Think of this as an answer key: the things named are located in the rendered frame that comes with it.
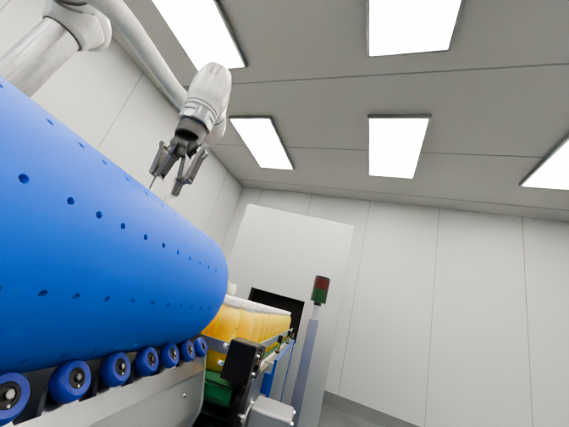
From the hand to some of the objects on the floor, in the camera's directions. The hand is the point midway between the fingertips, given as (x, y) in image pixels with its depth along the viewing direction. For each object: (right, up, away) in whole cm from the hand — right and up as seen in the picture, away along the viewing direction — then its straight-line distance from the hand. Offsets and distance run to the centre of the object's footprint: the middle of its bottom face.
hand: (162, 193), depth 64 cm
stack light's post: (+13, -145, -1) cm, 145 cm away
